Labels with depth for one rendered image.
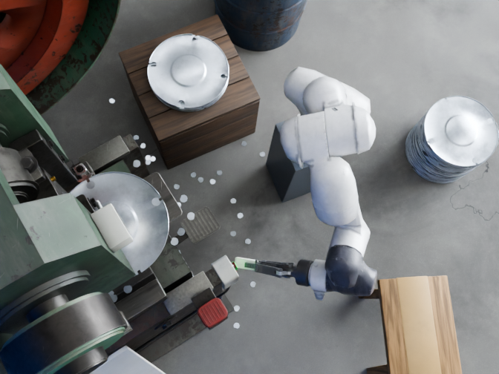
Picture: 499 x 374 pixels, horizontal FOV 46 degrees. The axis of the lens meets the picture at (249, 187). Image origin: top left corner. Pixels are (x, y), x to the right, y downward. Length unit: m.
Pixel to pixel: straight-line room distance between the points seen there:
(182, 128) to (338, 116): 0.87
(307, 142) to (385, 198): 1.17
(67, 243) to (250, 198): 1.57
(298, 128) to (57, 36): 0.57
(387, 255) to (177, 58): 1.13
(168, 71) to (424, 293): 1.18
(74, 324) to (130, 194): 0.72
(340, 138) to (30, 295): 0.74
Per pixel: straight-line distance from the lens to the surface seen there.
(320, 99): 1.38
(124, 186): 1.58
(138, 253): 1.55
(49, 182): 1.22
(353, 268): 1.56
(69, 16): 1.34
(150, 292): 1.61
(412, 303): 2.07
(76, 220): 0.90
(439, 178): 2.49
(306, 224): 2.37
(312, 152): 1.33
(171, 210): 1.56
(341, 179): 1.31
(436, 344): 2.09
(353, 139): 1.33
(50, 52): 1.41
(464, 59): 2.81
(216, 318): 1.54
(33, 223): 0.86
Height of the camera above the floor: 2.30
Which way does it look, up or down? 74 degrees down
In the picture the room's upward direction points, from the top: 10 degrees clockwise
